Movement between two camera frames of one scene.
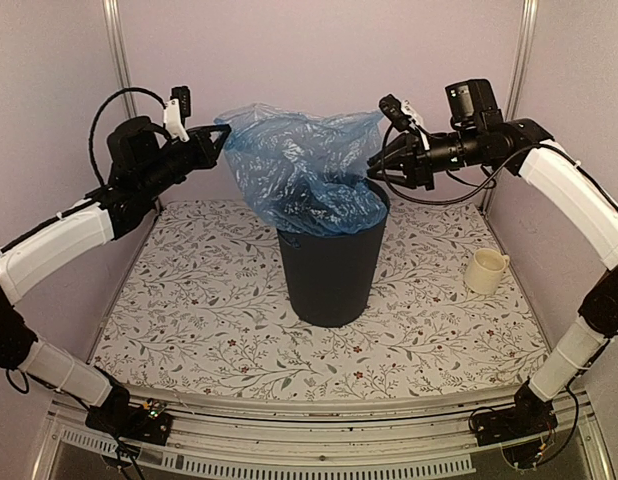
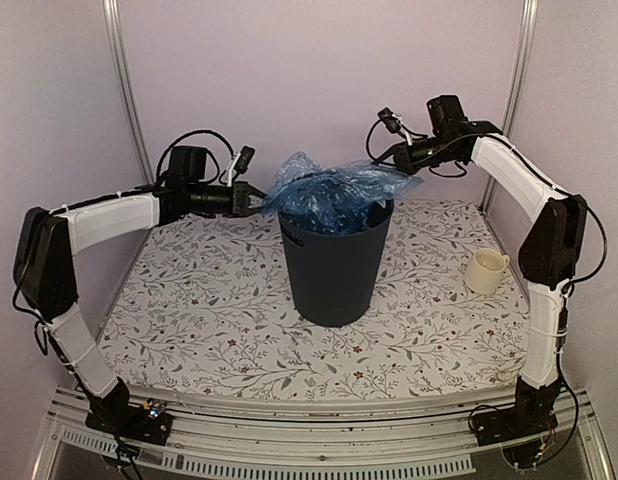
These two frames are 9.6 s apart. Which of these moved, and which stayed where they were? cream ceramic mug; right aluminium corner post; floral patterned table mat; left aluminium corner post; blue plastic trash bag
Moved: blue plastic trash bag
Stayed: floral patterned table mat; right aluminium corner post; cream ceramic mug; left aluminium corner post
